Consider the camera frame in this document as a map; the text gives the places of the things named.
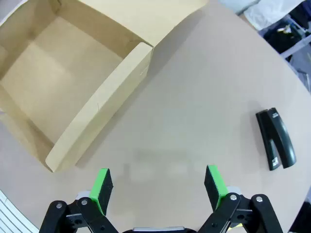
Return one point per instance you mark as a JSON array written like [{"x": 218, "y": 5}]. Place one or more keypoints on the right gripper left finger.
[{"x": 97, "y": 194}]

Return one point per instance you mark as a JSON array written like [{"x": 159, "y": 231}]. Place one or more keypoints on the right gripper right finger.
[{"x": 218, "y": 191}]

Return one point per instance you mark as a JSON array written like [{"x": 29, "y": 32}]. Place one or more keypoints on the black stapler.
[{"x": 277, "y": 138}]

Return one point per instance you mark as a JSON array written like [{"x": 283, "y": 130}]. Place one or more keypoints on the brown cardboard box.
[{"x": 60, "y": 72}]

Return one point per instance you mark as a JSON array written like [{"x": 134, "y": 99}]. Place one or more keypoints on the white slatted panel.
[{"x": 12, "y": 213}]

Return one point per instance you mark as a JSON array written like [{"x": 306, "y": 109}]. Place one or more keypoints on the black bag on rack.
[{"x": 281, "y": 36}]

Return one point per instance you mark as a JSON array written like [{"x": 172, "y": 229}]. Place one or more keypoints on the white plastic bag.
[{"x": 267, "y": 12}]

